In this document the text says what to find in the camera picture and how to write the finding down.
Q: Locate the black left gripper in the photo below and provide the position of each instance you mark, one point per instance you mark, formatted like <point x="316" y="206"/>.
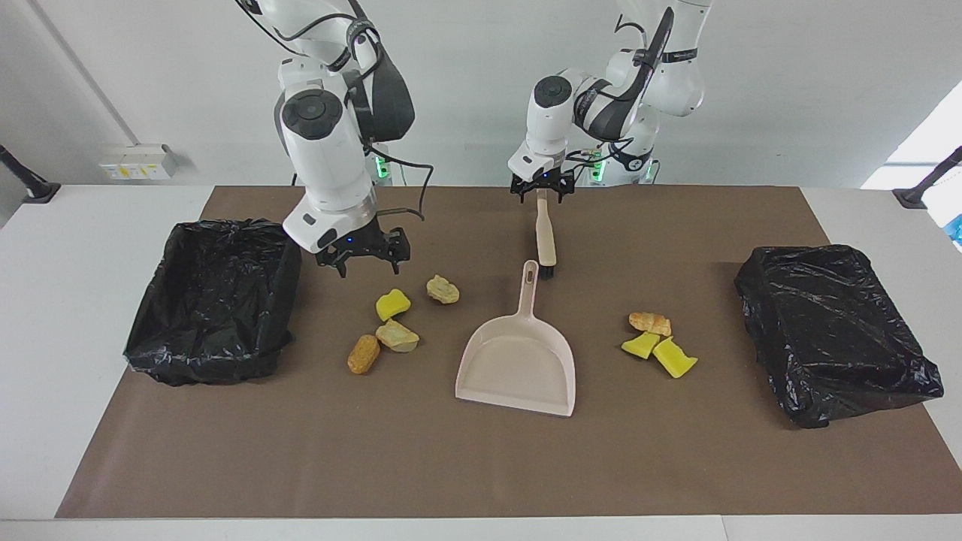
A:
<point x="543" y="181"/>

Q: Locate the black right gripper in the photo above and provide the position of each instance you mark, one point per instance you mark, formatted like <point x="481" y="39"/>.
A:
<point x="357" y="242"/>

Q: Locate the beige hand brush black bristles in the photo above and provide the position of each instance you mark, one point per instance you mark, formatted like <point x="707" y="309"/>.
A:
<point x="546" y="233"/>

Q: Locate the blocky yellow sponge piece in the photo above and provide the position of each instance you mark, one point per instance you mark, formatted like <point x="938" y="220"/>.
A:
<point x="392" y="304"/>

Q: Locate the pale beige bread piece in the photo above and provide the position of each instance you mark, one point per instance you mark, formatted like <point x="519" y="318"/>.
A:
<point x="443" y="290"/>

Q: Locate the pale green crusty piece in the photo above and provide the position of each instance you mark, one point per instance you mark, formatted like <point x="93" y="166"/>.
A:
<point x="396" y="336"/>

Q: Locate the brown fried nugget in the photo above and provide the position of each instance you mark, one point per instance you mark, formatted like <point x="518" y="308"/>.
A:
<point x="364" y="354"/>

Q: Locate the orange striped bread piece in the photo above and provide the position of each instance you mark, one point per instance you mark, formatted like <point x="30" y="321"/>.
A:
<point x="650" y="323"/>

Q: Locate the beige plastic dustpan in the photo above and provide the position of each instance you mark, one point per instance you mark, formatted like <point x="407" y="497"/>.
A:
<point x="518" y="368"/>

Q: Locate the wedge yellow sponge piece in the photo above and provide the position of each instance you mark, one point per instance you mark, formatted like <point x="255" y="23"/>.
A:
<point x="640" y="345"/>

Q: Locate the notched yellow sponge piece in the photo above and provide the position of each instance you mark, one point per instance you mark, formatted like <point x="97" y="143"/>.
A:
<point x="674" y="358"/>

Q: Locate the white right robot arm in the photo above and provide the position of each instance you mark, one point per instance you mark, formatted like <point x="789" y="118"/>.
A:
<point x="331" y="158"/>

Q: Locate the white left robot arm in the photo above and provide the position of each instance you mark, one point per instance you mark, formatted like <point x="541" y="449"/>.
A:
<point x="549" y="120"/>

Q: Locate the black bag lined bin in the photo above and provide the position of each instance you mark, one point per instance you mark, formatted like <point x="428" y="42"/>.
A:
<point x="827" y="330"/>
<point x="210" y="315"/>

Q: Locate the brown table mat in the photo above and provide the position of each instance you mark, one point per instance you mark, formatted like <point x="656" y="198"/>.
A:
<point x="481" y="466"/>

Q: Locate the blue and white package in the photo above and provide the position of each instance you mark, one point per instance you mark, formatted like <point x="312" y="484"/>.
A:
<point x="957" y="229"/>

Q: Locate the white wall socket box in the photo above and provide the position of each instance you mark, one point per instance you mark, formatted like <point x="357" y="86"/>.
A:
<point x="139" y="161"/>

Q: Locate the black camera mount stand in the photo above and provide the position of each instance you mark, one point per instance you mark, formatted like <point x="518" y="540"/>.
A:
<point x="913" y="197"/>
<point x="37" y="188"/>

